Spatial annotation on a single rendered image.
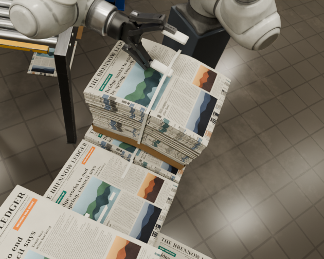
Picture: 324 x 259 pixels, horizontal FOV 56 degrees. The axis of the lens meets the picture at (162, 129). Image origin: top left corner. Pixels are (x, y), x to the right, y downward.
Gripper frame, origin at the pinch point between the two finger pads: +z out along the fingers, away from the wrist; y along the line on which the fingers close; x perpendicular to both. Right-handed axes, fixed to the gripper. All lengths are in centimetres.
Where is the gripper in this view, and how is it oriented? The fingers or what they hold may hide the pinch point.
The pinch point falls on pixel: (175, 56)
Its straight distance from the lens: 89.7
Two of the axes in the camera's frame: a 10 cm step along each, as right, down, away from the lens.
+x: -3.9, 7.6, -5.3
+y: -2.5, 4.6, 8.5
